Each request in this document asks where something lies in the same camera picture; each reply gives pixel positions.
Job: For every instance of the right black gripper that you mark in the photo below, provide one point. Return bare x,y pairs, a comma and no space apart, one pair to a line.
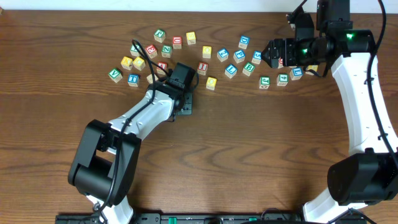
290,45

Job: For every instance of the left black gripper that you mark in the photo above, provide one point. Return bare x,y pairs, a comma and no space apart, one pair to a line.
188,104

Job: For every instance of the yellow O block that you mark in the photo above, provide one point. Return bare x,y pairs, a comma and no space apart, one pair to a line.
206,51
211,83

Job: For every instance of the green B block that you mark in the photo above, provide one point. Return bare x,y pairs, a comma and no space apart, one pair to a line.
248,69

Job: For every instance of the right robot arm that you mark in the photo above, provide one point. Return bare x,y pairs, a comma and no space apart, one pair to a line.
369,175

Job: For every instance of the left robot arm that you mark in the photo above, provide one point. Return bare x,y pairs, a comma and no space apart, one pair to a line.
105,162

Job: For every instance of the red U block right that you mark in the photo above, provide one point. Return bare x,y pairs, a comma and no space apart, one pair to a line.
281,65

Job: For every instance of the red u block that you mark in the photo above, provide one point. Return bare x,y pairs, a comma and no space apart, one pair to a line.
281,65
177,42

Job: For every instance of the blue 5 block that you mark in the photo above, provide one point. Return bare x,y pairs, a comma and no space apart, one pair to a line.
256,58

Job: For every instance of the blue L block right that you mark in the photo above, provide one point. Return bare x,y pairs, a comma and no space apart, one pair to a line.
296,73

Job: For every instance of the blue l block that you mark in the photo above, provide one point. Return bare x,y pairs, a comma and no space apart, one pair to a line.
230,71
296,73

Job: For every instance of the green 4 block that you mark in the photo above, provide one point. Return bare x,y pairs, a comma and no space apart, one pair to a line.
282,79

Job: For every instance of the green J block lower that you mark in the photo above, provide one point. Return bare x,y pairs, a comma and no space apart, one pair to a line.
264,82

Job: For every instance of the green j block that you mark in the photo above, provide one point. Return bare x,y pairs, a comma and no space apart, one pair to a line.
159,35
264,82

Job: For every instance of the yellow G block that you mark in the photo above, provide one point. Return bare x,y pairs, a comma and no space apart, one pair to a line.
311,69

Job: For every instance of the blue D block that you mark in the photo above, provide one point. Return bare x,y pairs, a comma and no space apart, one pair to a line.
243,42

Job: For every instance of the red I block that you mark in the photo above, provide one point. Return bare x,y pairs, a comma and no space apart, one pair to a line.
202,68

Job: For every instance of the blue P block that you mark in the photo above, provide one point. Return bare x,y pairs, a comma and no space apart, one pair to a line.
239,56

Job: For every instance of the plain wood red block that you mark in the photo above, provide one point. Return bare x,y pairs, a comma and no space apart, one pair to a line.
150,79

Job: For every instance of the red A block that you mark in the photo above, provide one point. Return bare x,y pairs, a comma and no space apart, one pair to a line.
162,68

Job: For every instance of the blue L block centre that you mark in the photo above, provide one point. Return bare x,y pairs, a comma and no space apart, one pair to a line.
230,71

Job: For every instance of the green Z block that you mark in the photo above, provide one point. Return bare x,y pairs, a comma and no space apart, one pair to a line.
166,51

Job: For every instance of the blue T block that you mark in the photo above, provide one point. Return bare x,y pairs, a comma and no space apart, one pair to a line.
133,80

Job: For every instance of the blue 2 block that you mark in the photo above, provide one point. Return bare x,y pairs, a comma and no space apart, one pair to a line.
222,55

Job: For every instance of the yellow C block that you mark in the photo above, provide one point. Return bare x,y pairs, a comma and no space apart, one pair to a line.
139,63

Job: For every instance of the red E block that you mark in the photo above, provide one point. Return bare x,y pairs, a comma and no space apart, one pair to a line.
151,51

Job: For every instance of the red U block left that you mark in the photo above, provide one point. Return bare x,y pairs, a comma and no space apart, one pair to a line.
177,42

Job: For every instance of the yellow block top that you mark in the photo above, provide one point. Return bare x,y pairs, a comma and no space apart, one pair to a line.
191,38

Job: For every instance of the yellow block far left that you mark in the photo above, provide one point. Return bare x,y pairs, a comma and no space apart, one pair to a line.
127,63

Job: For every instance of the green 7 block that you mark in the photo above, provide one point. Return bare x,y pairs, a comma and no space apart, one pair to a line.
135,50

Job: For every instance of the green J block top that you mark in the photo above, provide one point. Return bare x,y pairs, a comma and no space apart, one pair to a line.
159,35

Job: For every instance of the green V block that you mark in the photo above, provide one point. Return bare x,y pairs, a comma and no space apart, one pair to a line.
115,75

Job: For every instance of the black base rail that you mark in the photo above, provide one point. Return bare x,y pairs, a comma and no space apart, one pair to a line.
156,218

